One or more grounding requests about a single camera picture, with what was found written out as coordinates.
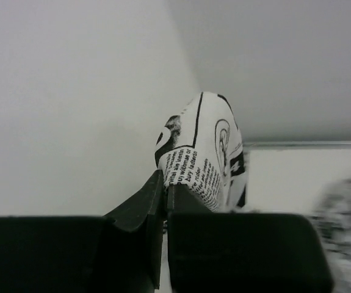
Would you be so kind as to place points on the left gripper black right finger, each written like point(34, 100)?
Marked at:
point(242, 252)

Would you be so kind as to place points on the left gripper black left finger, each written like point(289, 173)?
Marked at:
point(117, 252)

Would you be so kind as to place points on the newspaper print trousers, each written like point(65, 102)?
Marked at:
point(201, 147)

